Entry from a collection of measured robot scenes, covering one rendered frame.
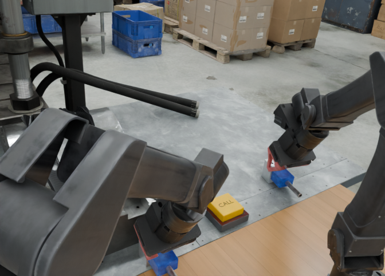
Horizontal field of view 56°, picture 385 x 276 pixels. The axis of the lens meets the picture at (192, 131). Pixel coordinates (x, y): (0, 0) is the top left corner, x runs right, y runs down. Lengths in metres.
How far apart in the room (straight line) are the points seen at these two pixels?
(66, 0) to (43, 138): 1.15
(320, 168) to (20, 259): 0.94
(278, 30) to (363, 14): 2.57
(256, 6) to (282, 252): 3.93
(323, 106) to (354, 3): 6.82
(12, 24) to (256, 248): 0.96
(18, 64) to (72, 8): 0.30
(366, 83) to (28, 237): 0.54
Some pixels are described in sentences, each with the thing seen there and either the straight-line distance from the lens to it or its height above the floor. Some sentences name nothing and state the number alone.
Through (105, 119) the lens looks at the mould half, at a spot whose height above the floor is 0.93.
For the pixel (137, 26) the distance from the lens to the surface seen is 4.32.
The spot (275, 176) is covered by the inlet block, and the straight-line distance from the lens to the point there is 0.96.
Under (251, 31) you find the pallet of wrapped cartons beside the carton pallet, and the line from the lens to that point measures 4.59.
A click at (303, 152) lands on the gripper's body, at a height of 0.94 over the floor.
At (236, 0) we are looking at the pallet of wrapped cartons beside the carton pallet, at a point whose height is 0.73.
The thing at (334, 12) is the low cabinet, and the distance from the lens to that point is 7.80.
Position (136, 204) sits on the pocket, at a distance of 0.77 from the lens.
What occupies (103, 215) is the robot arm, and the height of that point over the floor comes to 1.18.
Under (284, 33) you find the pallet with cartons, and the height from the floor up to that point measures 0.28.
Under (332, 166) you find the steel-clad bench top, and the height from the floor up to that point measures 0.80.
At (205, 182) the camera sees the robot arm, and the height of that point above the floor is 1.08.
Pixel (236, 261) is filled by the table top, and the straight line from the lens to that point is 0.77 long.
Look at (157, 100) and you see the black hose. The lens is 1.24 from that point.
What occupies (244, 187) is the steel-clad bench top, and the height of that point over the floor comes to 0.80.
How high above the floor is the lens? 1.37
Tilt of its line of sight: 29 degrees down
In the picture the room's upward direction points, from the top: 5 degrees clockwise
